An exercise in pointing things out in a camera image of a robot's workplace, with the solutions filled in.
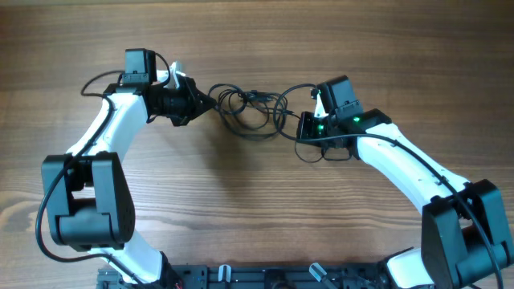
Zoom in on black usb cables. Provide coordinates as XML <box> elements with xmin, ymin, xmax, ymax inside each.
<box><xmin>207</xmin><ymin>83</ymin><xmax>324</xmax><ymax>164</ymax></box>

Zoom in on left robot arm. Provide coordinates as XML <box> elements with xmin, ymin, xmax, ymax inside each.
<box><xmin>35</xmin><ymin>48</ymin><xmax>216</xmax><ymax>288</ymax></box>

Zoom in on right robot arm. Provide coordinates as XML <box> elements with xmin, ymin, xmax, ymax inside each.
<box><xmin>296</xmin><ymin>75</ymin><xmax>513</xmax><ymax>288</ymax></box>

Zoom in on black left camera cable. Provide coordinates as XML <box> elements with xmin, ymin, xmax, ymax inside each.
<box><xmin>35</xmin><ymin>51</ymin><xmax>173</xmax><ymax>288</ymax></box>

